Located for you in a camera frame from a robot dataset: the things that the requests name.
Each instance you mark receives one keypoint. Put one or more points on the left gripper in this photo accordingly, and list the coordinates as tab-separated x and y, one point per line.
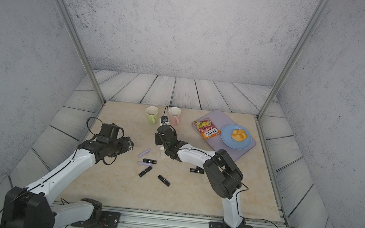
127	144

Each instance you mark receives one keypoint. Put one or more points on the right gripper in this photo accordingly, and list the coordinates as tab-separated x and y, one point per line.
157	141

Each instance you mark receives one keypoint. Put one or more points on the purple lipstick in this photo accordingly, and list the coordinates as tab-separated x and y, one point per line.
144	163
144	153

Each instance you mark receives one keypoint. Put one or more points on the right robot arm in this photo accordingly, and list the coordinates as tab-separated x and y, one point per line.
223	174

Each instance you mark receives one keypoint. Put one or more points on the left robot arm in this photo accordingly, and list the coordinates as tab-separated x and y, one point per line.
31	206

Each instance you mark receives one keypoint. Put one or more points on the clear acrylic lipstick organizer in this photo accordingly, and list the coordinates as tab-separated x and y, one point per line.
163	155

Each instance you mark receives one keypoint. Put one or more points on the pink mug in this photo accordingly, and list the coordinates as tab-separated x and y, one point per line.
174	116

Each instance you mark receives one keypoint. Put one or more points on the black lipstick upper left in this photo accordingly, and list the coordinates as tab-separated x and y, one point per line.
150	161

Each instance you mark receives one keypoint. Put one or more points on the green mug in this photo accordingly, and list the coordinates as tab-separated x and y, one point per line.
152	114

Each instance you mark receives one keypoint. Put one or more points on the black lipstick left diagonal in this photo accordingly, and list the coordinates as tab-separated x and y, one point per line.
145	171

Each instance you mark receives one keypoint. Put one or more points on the candy bag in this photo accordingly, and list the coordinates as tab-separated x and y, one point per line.
206	128

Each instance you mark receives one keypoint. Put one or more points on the black lipstick centre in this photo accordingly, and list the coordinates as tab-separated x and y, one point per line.
163	180

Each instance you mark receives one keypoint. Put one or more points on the black lipstick right lower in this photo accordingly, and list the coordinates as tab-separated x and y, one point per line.
199	171

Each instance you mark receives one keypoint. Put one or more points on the lavender tray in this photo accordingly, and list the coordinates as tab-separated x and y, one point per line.
220	120

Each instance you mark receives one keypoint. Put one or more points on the blue plate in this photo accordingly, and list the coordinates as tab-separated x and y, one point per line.
226	133

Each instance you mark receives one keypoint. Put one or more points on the bread roll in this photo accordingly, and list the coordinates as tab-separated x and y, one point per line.
239	135

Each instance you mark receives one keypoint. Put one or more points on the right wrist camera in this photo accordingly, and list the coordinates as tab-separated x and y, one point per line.
164	120

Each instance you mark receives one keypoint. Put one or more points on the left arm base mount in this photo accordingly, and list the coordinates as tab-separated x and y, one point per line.
106	219

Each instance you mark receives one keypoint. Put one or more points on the left aluminium frame post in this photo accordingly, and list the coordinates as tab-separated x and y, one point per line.
73	34

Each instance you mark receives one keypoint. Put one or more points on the aluminium frame post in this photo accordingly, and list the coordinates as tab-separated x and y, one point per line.
73	34
304	38

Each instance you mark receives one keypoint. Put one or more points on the right aluminium frame post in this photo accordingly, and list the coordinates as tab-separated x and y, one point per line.
304	38

